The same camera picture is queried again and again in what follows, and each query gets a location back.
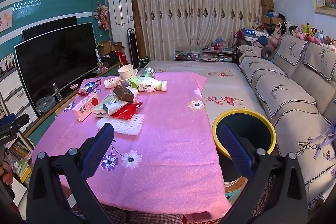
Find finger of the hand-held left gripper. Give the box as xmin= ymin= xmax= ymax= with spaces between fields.
xmin=0 ymin=113 xmax=30 ymax=128

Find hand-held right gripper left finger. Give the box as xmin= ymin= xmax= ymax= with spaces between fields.
xmin=26 ymin=122 xmax=115 ymax=224

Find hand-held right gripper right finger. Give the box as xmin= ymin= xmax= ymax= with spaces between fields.
xmin=219 ymin=124 xmax=309 ymax=224

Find white foam fruit net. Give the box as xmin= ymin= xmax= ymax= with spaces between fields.
xmin=97 ymin=113 xmax=146 ymax=135

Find green and white drink carton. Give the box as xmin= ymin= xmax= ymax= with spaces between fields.
xmin=92 ymin=95 xmax=126 ymax=118

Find pink drink carton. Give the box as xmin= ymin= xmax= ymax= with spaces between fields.
xmin=72 ymin=93 xmax=100 ymax=122

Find red plastic wrapper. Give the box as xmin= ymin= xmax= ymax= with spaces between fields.
xmin=110 ymin=102 xmax=143 ymax=120

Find brown snack wrapper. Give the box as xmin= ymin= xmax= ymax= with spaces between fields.
xmin=112 ymin=85 xmax=137 ymax=102

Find white supplement bottle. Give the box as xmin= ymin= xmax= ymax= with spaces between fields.
xmin=104 ymin=77 xmax=122 ymax=88

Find white bowl with blue label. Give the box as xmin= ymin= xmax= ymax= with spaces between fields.
xmin=118 ymin=69 xmax=138 ymax=86

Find green and white plastic bottle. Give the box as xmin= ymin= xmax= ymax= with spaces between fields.
xmin=129 ymin=76 xmax=168 ymax=92

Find cream paper cup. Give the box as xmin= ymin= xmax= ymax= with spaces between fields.
xmin=117 ymin=64 xmax=135 ymax=80

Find green drink can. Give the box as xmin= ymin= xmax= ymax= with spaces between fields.
xmin=141 ymin=67 xmax=155 ymax=79

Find white plastic drawer unit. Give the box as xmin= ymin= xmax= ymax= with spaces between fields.
xmin=0 ymin=67 xmax=38 ymax=132

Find pile of books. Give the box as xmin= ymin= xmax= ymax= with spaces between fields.
xmin=5 ymin=140 xmax=33 ymax=185

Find glass ashtray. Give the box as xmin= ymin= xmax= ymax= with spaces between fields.
xmin=36 ymin=96 xmax=56 ymax=114

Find clear water bottle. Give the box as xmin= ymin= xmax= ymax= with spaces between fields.
xmin=52 ymin=83 xmax=63 ymax=102

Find flat red pack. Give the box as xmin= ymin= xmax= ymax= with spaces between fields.
xmin=77 ymin=88 xmax=101 ymax=97

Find large black television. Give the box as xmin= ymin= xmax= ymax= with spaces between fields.
xmin=14 ymin=22 xmax=98 ymax=115

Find beige sofa with deer covers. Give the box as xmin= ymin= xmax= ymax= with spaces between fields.
xmin=236 ymin=34 xmax=336 ymax=211

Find cream floral bedsheet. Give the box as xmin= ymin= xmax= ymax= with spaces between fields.
xmin=133 ymin=60 xmax=268 ymax=119

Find blue tissue pack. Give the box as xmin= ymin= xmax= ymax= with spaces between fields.
xmin=80 ymin=81 xmax=97 ymax=94

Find pink floral tablecloth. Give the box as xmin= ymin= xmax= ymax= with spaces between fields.
xmin=31 ymin=71 xmax=233 ymax=220

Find red checked cloth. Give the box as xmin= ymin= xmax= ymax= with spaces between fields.
xmin=70 ymin=202 xmax=189 ymax=224

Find lilac ribbon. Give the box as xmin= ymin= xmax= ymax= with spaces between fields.
xmin=312 ymin=127 xmax=336 ymax=161

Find black box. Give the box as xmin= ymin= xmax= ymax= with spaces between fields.
xmin=106 ymin=53 xmax=120 ymax=64

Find smaller black television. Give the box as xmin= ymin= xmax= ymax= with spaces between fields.
xmin=22 ymin=16 xmax=78 ymax=42

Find low glass table with books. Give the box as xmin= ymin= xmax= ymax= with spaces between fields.
xmin=175 ymin=46 xmax=237 ymax=63

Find grey neck pillow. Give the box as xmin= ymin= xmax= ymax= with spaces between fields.
xmin=263 ymin=46 xmax=276 ymax=60

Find open cardboard boxes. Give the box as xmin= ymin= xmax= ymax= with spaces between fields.
xmin=98 ymin=40 xmax=124 ymax=56

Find black tower fan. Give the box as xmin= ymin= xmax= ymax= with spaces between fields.
xmin=127 ymin=28 xmax=141 ymax=68

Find blue star plush pillow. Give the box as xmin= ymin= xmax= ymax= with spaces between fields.
xmin=241 ymin=27 xmax=269 ymax=47

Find hanging flower decoration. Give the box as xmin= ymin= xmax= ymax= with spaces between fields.
xmin=93 ymin=2 xmax=111 ymax=31

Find white standing air conditioner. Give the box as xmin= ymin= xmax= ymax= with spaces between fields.
xmin=108 ymin=0 xmax=134 ymax=43

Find tall brown cardboard sheet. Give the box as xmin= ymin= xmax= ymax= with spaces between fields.
xmin=131 ymin=0 xmax=147 ymax=62

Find row of plush toys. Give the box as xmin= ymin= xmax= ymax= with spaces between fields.
xmin=268 ymin=21 xmax=336 ymax=52

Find stack of cardboard boxes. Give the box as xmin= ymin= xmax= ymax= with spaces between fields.
xmin=260 ymin=0 xmax=282 ymax=25

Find beige patterned curtain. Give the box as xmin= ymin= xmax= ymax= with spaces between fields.
xmin=129 ymin=0 xmax=261 ymax=62

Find pink wall poster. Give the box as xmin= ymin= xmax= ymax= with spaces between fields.
xmin=0 ymin=7 xmax=13 ymax=33

